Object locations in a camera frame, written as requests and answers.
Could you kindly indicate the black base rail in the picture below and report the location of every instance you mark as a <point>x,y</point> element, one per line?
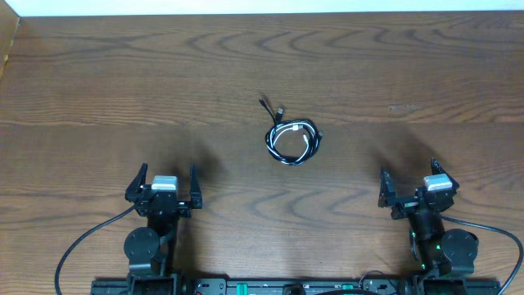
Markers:
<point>374,284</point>

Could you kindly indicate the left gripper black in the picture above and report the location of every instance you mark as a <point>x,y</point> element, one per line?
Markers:
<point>162,202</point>

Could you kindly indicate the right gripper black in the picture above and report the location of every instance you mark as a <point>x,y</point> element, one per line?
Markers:
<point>388,198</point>

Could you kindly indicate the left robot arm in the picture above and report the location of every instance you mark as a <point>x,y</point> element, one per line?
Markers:
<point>150,249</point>

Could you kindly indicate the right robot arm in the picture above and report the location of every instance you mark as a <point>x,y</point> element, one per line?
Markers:
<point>446,255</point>

